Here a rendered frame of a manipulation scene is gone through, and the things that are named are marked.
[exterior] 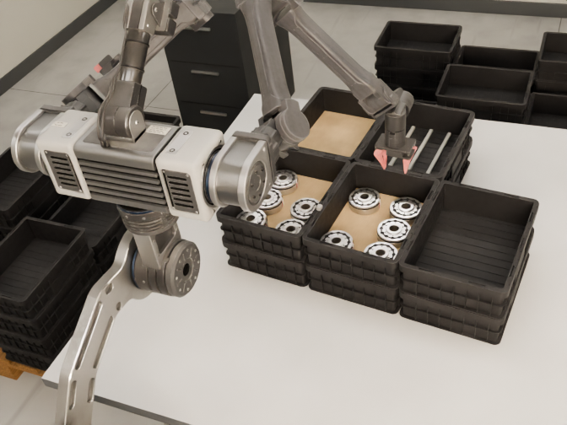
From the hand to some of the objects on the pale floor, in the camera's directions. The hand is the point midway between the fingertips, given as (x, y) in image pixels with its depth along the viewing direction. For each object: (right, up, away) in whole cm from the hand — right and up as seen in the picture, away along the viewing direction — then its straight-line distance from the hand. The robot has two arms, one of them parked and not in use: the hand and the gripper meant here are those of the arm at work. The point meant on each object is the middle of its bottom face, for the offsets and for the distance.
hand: (395, 168), depth 198 cm
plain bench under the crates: (+7, -76, +76) cm, 108 cm away
